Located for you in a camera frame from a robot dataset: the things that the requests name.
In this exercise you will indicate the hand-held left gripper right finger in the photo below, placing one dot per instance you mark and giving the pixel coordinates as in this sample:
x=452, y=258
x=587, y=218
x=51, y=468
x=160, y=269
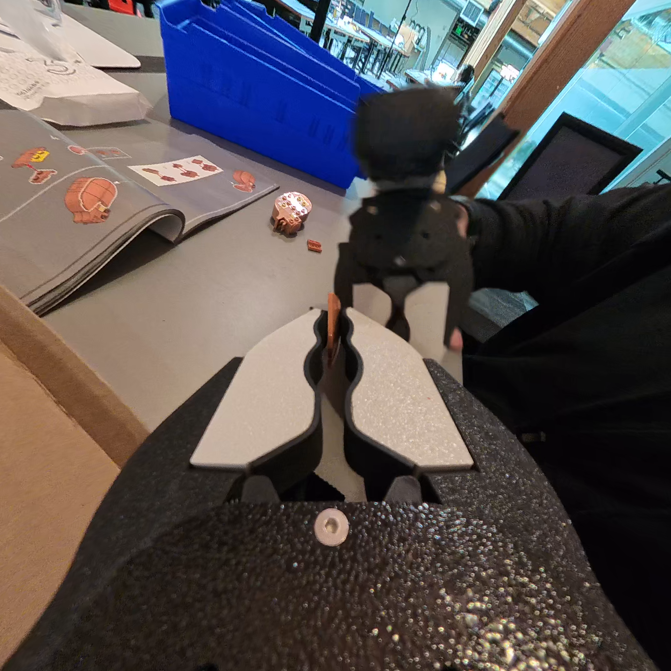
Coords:
x=409, y=409

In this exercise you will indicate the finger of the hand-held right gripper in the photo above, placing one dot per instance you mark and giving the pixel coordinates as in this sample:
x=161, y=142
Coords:
x=430, y=315
x=367, y=299

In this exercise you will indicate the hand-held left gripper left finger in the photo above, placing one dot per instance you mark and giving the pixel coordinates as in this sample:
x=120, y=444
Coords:
x=262, y=409

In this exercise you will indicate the person's right forearm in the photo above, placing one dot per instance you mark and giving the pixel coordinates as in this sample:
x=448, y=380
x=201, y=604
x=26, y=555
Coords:
x=545, y=241

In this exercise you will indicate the small brown brick plate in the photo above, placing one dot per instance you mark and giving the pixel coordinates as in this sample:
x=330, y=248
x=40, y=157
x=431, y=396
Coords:
x=315, y=245

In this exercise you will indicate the black office chair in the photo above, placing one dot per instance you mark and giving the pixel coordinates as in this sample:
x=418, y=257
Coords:
x=477, y=152

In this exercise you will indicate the round brown brick assembly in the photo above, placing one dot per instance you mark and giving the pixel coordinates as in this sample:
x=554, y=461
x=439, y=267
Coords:
x=290, y=212

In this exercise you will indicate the black monitor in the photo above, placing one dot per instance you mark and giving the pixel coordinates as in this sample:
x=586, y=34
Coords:
x=566, y=157

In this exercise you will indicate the row of blue plastic bins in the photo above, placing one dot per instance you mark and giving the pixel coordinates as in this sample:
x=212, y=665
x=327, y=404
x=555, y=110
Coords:
x=262, y=94

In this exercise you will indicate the wooden beam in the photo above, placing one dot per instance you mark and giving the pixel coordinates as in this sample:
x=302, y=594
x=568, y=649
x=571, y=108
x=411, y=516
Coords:
x=545, y=84

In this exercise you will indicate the cardboard box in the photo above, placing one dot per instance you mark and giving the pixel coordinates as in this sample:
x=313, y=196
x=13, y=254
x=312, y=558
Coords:
x=42, y=472

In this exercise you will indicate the grey instruction booklet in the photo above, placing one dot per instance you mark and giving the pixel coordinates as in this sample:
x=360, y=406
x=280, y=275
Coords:
x=105, y=210

